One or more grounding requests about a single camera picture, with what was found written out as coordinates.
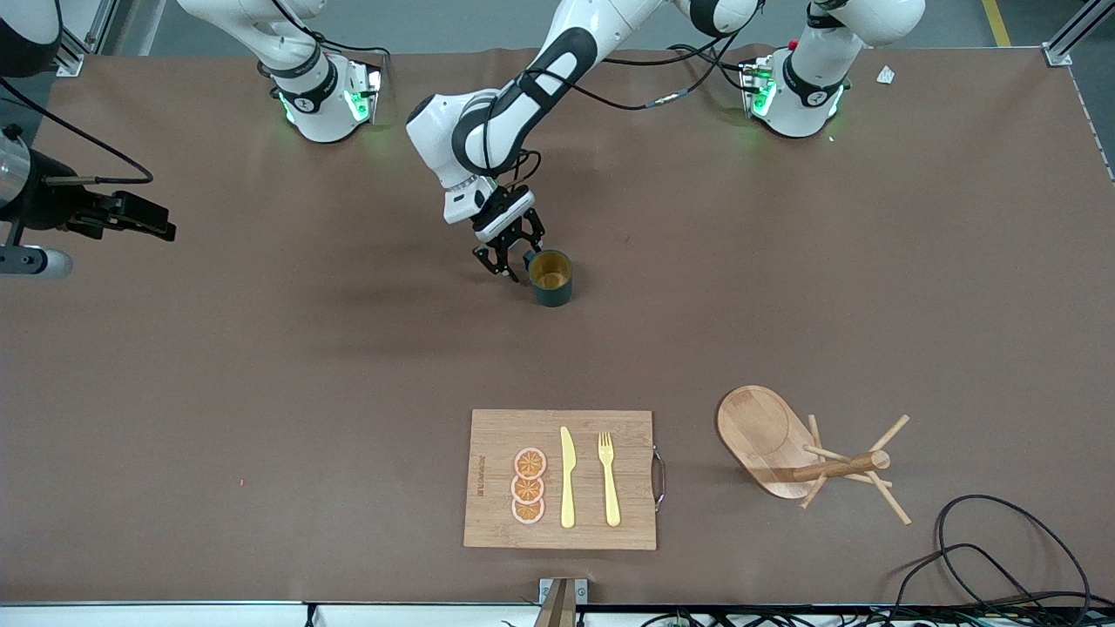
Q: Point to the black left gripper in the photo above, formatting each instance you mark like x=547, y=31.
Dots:
x=510, y=232

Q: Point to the grey metal mounting bracket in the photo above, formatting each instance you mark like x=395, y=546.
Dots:
x=562, y=601

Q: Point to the orange slice toy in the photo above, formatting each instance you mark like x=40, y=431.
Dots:
x=530, y=463
x=528, y=511
x=527, y=489

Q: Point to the yellow plastic fork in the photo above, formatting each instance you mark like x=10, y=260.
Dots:
x=611, y=488

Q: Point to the wooden cup rack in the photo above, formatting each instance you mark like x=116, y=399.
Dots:
x=762, y=431

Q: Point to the aluminium frame profile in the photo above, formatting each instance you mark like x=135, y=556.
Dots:
x=1057, y=54
x=70, y=61

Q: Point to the bamboo cutting board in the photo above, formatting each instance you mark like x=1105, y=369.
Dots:
x=496, y=435

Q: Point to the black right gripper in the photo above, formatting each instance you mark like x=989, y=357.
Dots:
x=43, y=202

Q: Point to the yellow plastic knife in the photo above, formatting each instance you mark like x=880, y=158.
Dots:
x=568, y=488

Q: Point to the white paper scrap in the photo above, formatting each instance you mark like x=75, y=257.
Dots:
x=886, y=75

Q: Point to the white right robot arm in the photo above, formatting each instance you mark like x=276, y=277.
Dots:
x=322, y=104

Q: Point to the dark green cup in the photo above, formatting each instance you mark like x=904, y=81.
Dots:
x=557, y=296

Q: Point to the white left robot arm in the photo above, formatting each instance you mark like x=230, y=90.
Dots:
x=435, y=139

